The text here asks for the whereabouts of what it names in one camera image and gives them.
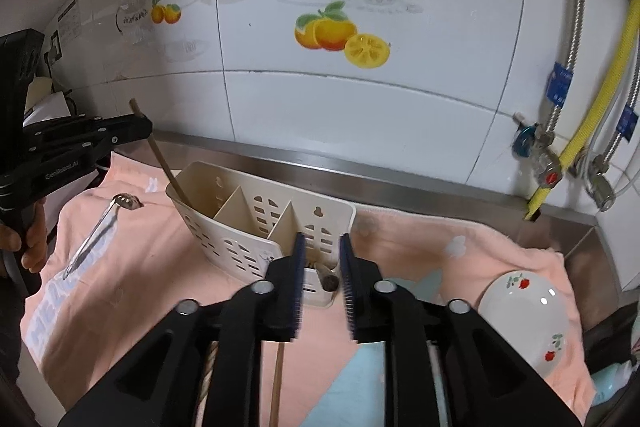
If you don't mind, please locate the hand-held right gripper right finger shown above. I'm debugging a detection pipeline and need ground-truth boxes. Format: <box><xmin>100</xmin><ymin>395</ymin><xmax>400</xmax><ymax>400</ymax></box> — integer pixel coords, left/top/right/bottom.
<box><xmin>339</xmin><ymin>233</ymin><xmax>583</xmax><ymax>427</ymax></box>

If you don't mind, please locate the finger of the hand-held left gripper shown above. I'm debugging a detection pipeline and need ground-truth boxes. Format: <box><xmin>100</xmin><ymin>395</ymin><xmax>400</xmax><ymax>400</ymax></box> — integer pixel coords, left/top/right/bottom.
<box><xmin>24</xmin><ymin>114</ymin><xmax>153</xmax><ymax>138</ymax></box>
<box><xmin>27</xmin><ymin>136</ymin><xmax>125</xmax><ymax>158</ymax></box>

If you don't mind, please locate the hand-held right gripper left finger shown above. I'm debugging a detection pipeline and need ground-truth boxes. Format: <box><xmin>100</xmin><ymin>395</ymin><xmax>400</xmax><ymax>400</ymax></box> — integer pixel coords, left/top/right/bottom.
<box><xmin>57</xmin><ymin>232</ymin><xmax>307</xmax><ymax>427</ymax></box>

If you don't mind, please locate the cream plastic utensil holder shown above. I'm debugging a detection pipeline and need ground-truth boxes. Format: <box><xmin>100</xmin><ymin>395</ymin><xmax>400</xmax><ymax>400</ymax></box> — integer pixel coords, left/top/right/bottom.
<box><xmin>165</xmin><ymin>161</ymin><xmax>357</xmax><ymax>309</ymax></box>

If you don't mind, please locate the wooden chopstick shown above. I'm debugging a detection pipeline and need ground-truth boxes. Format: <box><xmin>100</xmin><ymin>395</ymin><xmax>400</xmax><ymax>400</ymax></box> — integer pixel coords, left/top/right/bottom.
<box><xmin>320</xmin><ymin>263</ymin><xmax>341</xmax><ymax>292</ymax></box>
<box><xmin>129</xmin><ymin>99</ymin><xmax>198</xmax><ymax>210</ymax></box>
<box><xmin>268</xmin><ymin>341</ymin><xmax>286</xmax><ymax>415</ymax></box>

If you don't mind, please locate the person's left hand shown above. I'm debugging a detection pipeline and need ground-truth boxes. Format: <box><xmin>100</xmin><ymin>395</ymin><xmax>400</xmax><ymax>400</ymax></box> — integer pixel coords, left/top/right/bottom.
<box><xmin>0</xmin><ymin>198</ymin><xmax>50</xmax><ymax>274</ymax></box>

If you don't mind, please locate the white appliance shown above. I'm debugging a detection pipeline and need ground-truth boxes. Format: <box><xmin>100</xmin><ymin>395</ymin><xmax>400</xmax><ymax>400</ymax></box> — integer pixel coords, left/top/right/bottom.
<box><xmin>24</xmin><ymin>93</ymin><xmax>75</xmax><ymax>124</ymax></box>

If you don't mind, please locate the metal spoon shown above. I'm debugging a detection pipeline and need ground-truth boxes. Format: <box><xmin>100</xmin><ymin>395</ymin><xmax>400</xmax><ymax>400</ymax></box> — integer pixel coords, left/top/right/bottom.
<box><xmin>62</xmin><ymin>193</ymin><xmax>143</xmax><ymax>280</ymax></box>

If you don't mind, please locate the pink printed towel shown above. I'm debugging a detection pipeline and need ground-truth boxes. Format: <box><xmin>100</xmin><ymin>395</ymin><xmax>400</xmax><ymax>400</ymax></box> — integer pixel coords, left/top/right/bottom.
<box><xmin>20</xmin><ymin>152</ymin><xmax>598</xmax><ymax>427</ymax></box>

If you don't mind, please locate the white floral plate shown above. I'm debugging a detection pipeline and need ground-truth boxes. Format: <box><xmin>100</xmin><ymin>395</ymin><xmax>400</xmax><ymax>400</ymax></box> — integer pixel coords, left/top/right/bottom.
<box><xmin>477</xmin><ymin>271</ymin><xmax>571</xmax><ymax>378</ymax></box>

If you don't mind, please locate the metal angle valve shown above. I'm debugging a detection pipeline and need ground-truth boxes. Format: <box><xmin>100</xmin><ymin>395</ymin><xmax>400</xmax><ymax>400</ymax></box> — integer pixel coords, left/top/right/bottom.
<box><xmin>582</xmin><ymin>154</ymin><xmax>617</xmax><ymax>212</ymax></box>

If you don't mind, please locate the white wall sticker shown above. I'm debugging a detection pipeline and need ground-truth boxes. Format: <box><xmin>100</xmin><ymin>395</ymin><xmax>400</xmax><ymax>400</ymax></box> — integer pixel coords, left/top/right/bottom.
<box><xmin>55</xmin><ymin>0</ymin><xmax>81</xmax><ymax>40</ymax></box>

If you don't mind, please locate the blue-handled valve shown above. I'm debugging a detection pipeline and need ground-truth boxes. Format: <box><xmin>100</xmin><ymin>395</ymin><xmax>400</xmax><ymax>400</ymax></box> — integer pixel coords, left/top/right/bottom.
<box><xmin>512</xmin><ymin>112</ymin><xmax>543</xmax><ymax>158</ymax></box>

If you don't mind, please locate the red-handled valve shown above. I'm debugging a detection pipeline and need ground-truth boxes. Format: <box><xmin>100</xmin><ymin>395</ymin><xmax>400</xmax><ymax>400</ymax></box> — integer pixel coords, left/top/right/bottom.
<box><xmin>532</xmin><ymin>134</ymin><xmax>573</xmax><ymax>188</ymax></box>

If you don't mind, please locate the braided metal hose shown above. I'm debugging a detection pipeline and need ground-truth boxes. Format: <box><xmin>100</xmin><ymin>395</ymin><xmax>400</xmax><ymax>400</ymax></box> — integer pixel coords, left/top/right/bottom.
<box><xmin>545</xmin><ymin>0</ymin><xmax>587</xmax><ymax>142</ymax></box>
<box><xmin>597</xmin><ymin>57</ymin><xmax>640</xmax><ymax>168</ymax></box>

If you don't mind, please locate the blue hose tag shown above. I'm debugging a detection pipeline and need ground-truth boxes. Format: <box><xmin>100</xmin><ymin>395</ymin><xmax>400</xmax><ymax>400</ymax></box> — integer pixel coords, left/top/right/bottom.
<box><xmin>547</xmin><ymin>62</ymin><xmax>573</xmax><ymax>105</ymax></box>
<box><xmin>616</xmin><ymin>104</ymin><xmax>637</xmax><ymax>135</ymax></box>

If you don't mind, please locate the yellow gas hose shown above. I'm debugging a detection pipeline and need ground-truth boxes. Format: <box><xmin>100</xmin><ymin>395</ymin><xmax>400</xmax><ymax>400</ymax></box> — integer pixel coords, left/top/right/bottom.
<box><xmin>524</xmin><ymin>0</ymin><xmax>640</xmax><ymax>223</ymax></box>

